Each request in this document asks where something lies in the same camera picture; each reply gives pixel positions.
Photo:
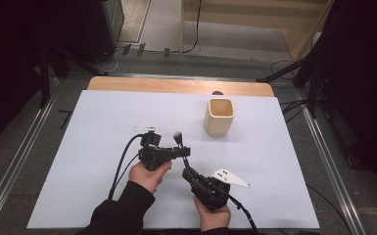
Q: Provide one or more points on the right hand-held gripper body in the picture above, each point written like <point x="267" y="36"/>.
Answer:
<point x="213" y="192"/>

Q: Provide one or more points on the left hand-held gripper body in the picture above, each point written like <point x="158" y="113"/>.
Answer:
<point x="155" y="156"/>

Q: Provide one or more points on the black makeup brush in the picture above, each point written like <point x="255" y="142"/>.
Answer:
<point x="178" y="138"/>

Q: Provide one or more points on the person's left hand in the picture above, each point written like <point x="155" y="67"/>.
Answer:
<point x="147" y="178"/>

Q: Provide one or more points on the person's right hand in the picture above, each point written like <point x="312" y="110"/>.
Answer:
<point x="213" y="218"/>

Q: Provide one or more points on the beige square cup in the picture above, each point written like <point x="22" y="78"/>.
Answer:
<point x="218" y="122"/>

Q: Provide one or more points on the white board sheet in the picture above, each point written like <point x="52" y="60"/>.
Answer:
<point x="258" y="156"/>

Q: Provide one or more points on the dark round table grommet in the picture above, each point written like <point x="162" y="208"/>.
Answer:
<point x="217" y="93"/>

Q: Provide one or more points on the black metal stand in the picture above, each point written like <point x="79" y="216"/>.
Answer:
<point x="311" y="88"/>
<point x="44" y="81"/>

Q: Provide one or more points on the black cabinet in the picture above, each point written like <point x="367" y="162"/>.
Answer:
<point x="101" y="29"/>

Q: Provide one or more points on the light wooden steps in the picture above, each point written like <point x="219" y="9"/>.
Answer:
<point x="241" y="19"/>

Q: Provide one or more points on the dark curtain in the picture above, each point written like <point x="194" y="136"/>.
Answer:
<point x="6" y="65"/>
<point x="365" y="81"/>

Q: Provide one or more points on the aluminium floor rail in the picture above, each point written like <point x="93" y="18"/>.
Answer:
<point x="16" y="160"/>
<point x="329" y="156"/>

